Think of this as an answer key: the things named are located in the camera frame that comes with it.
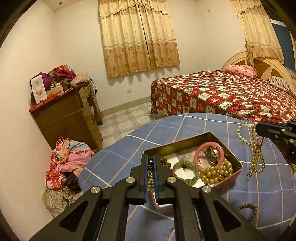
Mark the pink metal tin box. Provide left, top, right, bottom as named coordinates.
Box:
left=143, top=132, right=243, bottom=213

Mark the green jade bracelet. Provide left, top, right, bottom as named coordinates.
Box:
left=171, top=160, right=200, bottom=186

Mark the white pearl necklace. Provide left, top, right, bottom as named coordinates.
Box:
left=236, top=122, right=266, bottom=181

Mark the beige patterned curtain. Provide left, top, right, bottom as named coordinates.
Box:
left=99, top=1, right=180, bottom=78

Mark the pile of clothes on floor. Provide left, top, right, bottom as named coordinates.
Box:
left=42, top=137, right=95, bottom=217

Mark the red patchwork bedspread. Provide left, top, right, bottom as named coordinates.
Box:
left=151, top=70, right=295, bottom=123

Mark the white product box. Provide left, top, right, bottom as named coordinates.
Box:
left=30, top=74, right=47, bottom=104

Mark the striped pillow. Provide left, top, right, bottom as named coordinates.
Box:
left=267, top=76, right=295, bottom=95

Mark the flat red box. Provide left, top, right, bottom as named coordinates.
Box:
left=29, top=91, right=62, bottom=113

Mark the brown wooden cabinet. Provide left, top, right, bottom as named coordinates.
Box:
left=30, top=82, right=103, bottom=150

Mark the pink bangle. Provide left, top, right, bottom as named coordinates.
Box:
left=194, top=142, right=225, bottom=171

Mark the pink pillow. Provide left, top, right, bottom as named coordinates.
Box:
left=225, top=65, right=257, bottom=78

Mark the small dark bead bracelet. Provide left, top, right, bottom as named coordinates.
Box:
left=237, top=202, right=258, bottom=222

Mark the cream wooden headboard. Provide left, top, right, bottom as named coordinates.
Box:
left=221, top=52, right=295, bottom=85

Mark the gold pearl necklace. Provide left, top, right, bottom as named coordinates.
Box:
left=199, top=158, right=234, bottom=186

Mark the clothes pile on cabinet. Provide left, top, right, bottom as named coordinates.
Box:
left=38, top=65, right=92, bottom=91

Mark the silver bead chain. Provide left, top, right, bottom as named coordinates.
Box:
left=147, top=157, right=156, bottom=193

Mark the blue plaid tablecloth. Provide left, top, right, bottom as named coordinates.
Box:
left=78, top=113, right=295, bottom=240

